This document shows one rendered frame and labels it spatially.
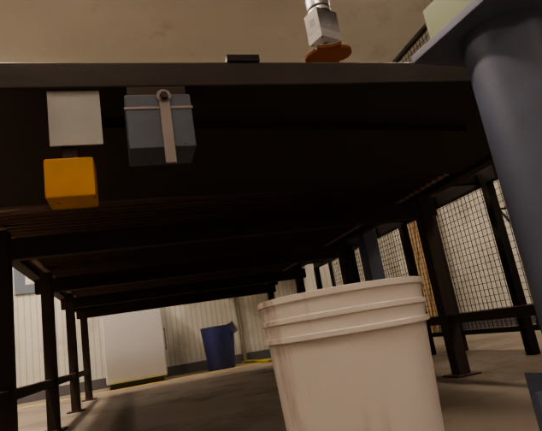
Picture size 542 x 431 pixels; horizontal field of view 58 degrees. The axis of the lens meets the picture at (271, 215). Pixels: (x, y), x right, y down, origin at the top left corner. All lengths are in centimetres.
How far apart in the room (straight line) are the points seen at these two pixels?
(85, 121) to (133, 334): 502
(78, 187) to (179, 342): 594
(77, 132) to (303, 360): 62
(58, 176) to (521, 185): 87
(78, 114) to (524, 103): 87
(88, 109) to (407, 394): 80
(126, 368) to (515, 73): 538
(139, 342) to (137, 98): 506
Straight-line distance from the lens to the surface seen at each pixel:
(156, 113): 106
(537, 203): 102
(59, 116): 109
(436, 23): 121
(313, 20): 166
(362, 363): 79
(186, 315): 690
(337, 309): 77
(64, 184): 100
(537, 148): 104
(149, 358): 599
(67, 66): 113
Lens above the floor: 31
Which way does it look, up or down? 13 degrees up
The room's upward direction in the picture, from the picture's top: 9 degrees counter-clockwise
